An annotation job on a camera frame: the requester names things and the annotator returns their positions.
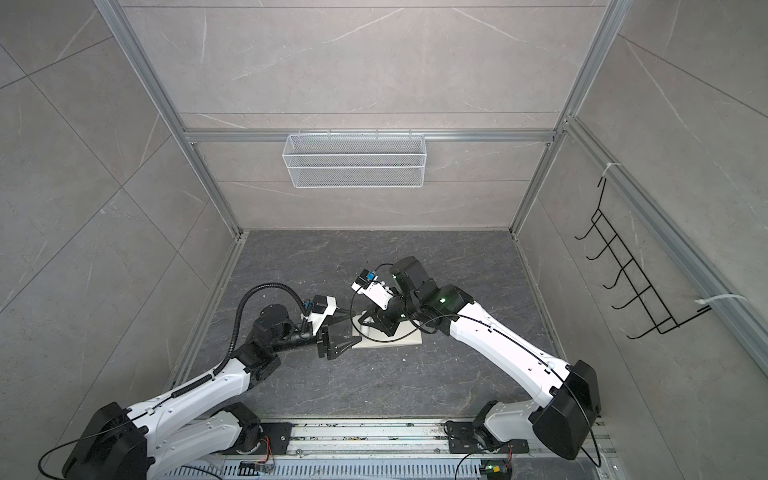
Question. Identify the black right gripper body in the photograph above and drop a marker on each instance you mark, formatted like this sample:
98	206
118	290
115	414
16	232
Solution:
391	318

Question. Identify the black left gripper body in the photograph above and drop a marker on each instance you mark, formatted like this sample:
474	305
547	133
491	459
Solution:
323	344

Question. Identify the white paper envelope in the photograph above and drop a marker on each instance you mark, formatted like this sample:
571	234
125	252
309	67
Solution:
371	338

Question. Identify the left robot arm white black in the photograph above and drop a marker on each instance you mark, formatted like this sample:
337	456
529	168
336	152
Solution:
153	437

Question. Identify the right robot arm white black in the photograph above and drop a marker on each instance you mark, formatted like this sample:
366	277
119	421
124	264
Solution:
565	400

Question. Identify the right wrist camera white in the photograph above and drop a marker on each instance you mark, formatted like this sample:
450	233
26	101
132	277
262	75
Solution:
369	284

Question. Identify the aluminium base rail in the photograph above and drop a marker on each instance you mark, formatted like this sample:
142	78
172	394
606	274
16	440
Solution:
310	439

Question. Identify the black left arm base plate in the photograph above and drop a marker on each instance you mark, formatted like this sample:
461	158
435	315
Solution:
271	436

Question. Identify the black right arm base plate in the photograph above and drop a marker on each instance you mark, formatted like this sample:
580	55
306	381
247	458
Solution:
464	437

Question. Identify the grey slotted cable duct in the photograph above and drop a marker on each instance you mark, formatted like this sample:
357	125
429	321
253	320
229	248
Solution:
381	468

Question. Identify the white wire mesh basket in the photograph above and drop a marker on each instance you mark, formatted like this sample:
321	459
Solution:
355	161

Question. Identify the aluminium frame back rail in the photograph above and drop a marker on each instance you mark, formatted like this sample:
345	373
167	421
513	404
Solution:
440	134

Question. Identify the aluminium frame rail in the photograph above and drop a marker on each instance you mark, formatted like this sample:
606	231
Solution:
735	310
440	134

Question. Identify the black wire hook rack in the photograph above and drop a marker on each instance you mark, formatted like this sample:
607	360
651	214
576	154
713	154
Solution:
631	273

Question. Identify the aluminium frame right rail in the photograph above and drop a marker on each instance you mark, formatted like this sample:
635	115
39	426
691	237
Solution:
735	310

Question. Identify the aluminium frame right post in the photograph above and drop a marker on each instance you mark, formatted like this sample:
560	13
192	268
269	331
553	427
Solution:
613	17

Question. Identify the aluminium frame post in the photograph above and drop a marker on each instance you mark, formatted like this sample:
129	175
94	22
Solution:
613	17
115	18

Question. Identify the aluminium frame left post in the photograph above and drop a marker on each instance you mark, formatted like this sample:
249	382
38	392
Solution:
115	18

